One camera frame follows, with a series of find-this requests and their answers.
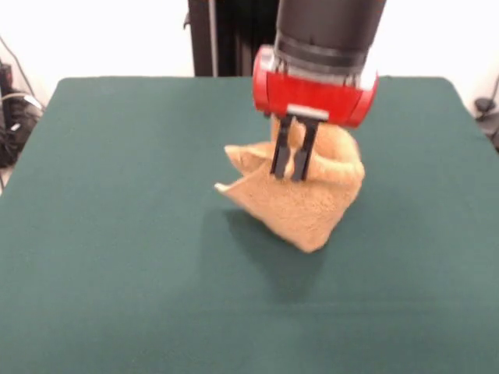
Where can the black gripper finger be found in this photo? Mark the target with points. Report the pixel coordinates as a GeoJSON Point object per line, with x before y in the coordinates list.
{"type": "Point", "coordinates": [304, 156]}
{"type": "Point", "coordinates": [280, 156]}

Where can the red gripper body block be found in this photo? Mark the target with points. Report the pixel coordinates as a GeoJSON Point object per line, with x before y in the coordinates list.
{"type": "Point", "coordinates": [312, 97]}

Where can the tan terry towel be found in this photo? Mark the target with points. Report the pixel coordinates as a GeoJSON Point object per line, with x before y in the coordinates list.
{"type": "Point", "coordinates": [296, 210]}

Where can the dark green table cloth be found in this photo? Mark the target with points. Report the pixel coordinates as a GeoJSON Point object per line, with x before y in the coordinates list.
{"type": "Point", "coordinates": [117, 195]}

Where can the grey tripod base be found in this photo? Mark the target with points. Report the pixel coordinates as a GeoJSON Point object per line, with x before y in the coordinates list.
{"type": "Point", "coordinates": [484, 105]}

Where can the black power adapter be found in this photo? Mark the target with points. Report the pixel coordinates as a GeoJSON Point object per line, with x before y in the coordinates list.
{"type": "Point", "coordinates": [5, 74]}

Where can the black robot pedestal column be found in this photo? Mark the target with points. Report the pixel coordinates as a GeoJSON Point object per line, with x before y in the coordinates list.
{"type": "Point", "coordinates": [234, 39]}

